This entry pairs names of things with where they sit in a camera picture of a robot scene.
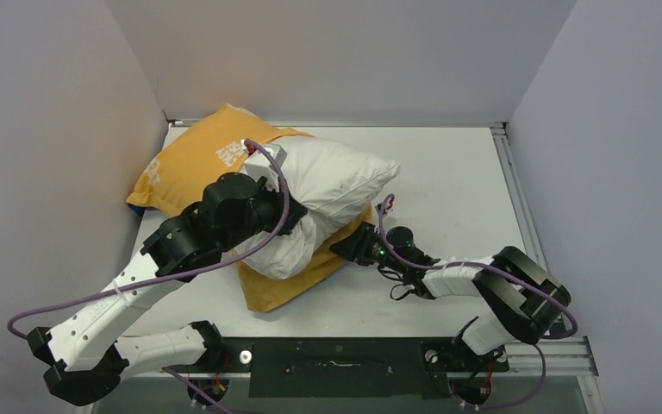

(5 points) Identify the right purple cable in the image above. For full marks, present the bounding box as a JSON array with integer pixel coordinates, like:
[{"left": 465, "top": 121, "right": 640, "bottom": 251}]
[{"left": 376, "top": 194, "right": 579, "bottom": 411}]

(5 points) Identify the yellow and blue pillowcase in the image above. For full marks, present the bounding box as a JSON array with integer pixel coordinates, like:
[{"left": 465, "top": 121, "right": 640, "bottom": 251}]
[{"left": 126, "top": 104, "right": 372, "bottom": 313}]

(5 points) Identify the purple cable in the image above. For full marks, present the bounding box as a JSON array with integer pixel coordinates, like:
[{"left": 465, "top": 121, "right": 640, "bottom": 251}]
[
  {"left": 6, "top": 138, "right": 292, "bottom": 414},
  {"left": 376, "top": 194, "right": 579, "bottom": 411}
]

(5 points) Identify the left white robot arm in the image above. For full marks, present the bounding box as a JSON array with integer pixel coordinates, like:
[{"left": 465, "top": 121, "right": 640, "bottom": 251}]
[{"left": 27, "top": 172, "right": 307, "bottom": 406}]

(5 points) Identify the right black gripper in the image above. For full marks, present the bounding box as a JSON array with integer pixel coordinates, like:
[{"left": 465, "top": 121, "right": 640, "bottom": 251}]
[{"left": 331, "top": 221, "right": 407, "bottom": 274}]

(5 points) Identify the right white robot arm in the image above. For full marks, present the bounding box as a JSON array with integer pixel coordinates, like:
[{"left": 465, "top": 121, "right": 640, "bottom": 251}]
[{"left": 330, "top": 223, "right": 571, "bottom": 373}]

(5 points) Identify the white pillow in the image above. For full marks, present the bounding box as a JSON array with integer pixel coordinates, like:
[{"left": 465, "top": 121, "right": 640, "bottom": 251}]
[{"left": 242, "top": 135, "right": 400, "bottom": 279}]

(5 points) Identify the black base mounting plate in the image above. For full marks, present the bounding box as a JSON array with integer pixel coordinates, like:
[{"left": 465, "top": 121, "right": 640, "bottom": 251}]
[{"left": 188, "top": 336, "right": 509, "bottom": 399}]

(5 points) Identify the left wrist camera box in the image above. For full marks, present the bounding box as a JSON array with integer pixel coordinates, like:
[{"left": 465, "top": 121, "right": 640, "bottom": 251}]
[{"left": 240, "top": 139, "right": 287, "bottom": 188}]

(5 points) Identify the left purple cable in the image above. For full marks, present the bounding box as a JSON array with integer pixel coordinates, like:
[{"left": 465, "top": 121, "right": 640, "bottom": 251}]
[{"left": 6, "top": 138, "right": 292, "bottom": 414}]

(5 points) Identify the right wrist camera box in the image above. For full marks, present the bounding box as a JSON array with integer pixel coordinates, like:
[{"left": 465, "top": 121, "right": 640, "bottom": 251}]
[{"left": 374, "top": 201, "right": 393, "bottom": 223}]

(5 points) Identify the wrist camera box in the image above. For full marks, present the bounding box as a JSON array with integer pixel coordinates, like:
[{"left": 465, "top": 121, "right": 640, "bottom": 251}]
[
  {"left": 240, "top": 139, "right": 287, "bottom": 188},
  {"left": 374, "top": 201, "right": 393, "bottom": 223}
]

